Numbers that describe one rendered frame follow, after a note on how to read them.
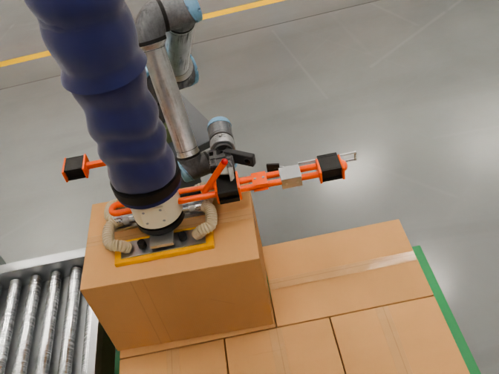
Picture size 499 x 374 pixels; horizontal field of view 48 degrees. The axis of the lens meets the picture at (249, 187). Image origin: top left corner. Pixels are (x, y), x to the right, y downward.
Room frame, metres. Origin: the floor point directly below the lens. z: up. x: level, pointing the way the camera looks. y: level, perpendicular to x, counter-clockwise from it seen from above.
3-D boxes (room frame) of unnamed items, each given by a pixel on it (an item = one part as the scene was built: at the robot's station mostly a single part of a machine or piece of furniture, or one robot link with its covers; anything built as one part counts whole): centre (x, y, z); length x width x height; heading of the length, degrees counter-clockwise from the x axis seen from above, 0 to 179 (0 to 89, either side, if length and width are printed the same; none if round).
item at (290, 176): (1.37, -0.14, 1.07); 0.07 x 0.07 x 0.04; 89
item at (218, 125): (1.68, 0.07, 1.07); 0.12 x 0.09 x 0.10; 0
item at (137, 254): (1.28, 0.32, 0.97); 0.34 x 0.10 x 0.05; 89
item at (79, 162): (1.64, 0.62, 1.08); 0.09 x 0.08 x 0.05; 179
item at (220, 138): (1.59, 0.07, 1.07); 0.09 x 0.05 x 0.10; 90
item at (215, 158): (1.51, 0.07, 1.07); 0.12 x 0.09 x 0.08; 0
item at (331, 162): (1.36, -0.28, 1.07); 0.08 x 0.07 x 0.05; 89
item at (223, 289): (1.36, 0.31, 0.74); 0.60 x 0.40 x 0.40; 88
